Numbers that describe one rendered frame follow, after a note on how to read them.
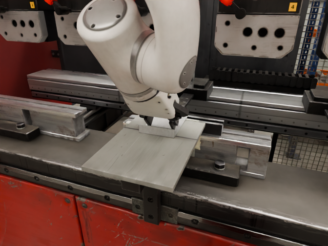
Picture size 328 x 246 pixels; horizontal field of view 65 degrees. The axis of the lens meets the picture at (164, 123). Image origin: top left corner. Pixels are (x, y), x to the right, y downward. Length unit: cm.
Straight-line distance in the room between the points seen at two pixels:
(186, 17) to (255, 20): 26
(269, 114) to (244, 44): 38
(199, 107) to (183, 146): 38
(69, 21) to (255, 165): 58
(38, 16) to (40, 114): 31
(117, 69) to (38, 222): 74
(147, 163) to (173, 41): 26
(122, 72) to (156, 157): 20
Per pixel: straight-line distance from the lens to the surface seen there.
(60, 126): 87
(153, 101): 47
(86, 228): 87
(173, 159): 50
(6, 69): 135
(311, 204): 67
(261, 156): 66
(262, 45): 56
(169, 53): 31
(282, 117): 89
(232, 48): 56
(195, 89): 83
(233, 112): 89
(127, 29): 34
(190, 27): 32
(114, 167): 49
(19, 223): 111
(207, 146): 66
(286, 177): 73
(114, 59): 36
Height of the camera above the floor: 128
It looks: 26 degrees down
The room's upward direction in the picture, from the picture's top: straight up
